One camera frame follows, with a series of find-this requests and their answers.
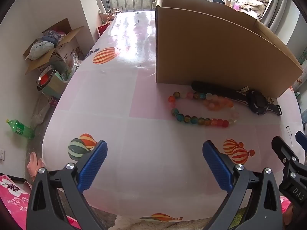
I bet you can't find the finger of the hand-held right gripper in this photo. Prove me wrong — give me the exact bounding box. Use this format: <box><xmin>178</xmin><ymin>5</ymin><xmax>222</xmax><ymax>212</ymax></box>
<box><xmin>272</xmin><ymin>136</ymin><xmax>300</xmax><ymax>185</ymax></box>
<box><xmin>295</xmin><ymin>131</ymin><xmax>307</xmax><ymax>152</ymax></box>

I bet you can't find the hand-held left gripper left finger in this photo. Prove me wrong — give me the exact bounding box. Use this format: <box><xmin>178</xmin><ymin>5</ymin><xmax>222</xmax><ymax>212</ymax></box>
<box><xmin>26</xmin><ymin>140</ymin><xmax>108</xmax><ymax>230</ymax></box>

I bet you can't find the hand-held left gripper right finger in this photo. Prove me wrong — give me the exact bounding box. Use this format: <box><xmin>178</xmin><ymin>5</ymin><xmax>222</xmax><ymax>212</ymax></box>
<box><xmin>202</xmin><ymin>140</ymin><xmax>283</xmax><ymax>230</ymax></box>

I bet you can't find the black wristwatch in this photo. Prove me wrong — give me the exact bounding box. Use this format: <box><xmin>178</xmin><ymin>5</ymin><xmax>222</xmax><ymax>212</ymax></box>
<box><xmin>191</xmin><ymin>80</ymin><xmax>282</xmax><ymax>117</ymax></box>

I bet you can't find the multicoloured glass bead necklace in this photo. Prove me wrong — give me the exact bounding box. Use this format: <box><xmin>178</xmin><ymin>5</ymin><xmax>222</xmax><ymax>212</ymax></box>
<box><xmin>168</xmin><ymin>91</ymin><xmax>240</xmax><ymax>128</ymax></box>

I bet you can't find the orange bead bracelet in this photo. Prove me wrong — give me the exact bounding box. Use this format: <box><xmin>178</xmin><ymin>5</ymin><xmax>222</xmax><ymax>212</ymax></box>
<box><xmin>203</xmin><ymin>94</ymin><xmax>234</xmax><ymax>111</ymax></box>

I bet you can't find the large brown cardboard box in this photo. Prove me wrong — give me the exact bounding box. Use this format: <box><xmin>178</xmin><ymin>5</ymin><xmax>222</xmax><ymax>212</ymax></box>
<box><xmin>155</xmin><ymin>0</ymin><xmax>304</xmax><ymax>99</ymax></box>

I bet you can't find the pink floral blanket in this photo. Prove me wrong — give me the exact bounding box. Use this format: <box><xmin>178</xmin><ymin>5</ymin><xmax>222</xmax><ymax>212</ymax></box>
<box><xmin>279</xmin><ymin>195</ymin><xmax>292</xmax><ymax>212</ymax></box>
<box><xmin>0</xmin><ymin>174</ymin><xmax>82</xmax><ymax>230</ymax></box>

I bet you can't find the pink balloon print tablecloth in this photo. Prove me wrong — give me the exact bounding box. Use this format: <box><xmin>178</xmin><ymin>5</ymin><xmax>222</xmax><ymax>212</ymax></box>
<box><xmin>42</xmin><ymin>11</ymin><xmax>305</xmax><ymax>222</ymax></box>

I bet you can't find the pink slipper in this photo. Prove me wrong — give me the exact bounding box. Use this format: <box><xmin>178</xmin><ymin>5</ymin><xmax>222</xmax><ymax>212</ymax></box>
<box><xmin>27</xmin><ymin>152</ymin><xmax>46</xmax><ymax>177</ymax></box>

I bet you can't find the clear plastic bag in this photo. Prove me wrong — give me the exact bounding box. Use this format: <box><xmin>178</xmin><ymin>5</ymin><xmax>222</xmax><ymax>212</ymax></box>
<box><xmin>31</xmin><ymin>101</ymin><xmax>51</xmax><ymax>125</ymax></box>

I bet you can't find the green plastic bottle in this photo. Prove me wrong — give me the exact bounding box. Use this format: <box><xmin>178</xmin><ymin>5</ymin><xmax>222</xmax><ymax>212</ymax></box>
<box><xmin>6</xmin><ymin>119</ymin><xmax>35</xmax><ymax>139</ymax></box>

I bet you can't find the pale green carton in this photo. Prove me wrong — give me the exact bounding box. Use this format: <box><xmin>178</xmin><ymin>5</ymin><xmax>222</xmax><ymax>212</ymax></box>
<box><xmin>47</xmin><ymin>69</ymin><xmax>70</xmax><ymax>99</ymax></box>

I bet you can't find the metal bowl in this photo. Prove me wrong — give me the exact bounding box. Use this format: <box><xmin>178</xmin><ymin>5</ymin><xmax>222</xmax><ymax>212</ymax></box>
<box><xmin>36</xmin><ymin>65</ymin><xmax>57</xmax><ymax>91</ymax></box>

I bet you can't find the open cardboard box with clutter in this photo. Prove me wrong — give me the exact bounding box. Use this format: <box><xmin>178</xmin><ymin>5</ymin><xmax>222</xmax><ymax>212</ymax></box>
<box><xmin>23</xmin><ymin>18</ymin><xmax>85</xmax><ymax>75</ymax></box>

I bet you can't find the white plastic bag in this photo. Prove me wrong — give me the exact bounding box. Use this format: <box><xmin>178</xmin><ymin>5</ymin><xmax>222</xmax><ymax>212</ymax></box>
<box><xmin>28</xmin><ymin>41</ymin><xmax>55</xmax><ymax>60</ymax></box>

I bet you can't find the grey curtain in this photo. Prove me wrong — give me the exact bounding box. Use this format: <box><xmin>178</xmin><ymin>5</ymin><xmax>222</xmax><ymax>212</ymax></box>
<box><xmin>260</xmin><ymin>0</ymin><xmax>288</xmax><ymax>29</ymax></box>

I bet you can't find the red paper bag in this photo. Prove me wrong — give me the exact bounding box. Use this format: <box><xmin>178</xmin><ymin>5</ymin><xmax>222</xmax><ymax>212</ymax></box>
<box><xmin>97</xmin><ymin>23</ymin><xmax>111</xmax><ymax>38</ymax></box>

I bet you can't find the beige cloth pile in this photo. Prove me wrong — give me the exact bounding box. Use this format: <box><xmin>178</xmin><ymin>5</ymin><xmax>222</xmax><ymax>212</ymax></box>
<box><xmin>240</xmin><ymin>0</ymin><xmax>271</xmax><ymax>20</ymax></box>

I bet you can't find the white bag with handles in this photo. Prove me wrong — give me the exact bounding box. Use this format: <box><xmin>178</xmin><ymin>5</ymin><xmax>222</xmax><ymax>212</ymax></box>
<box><xmin>99</xmin><ymin>8</ymin><xmax>123</xmax><ymax>27</ymax></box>

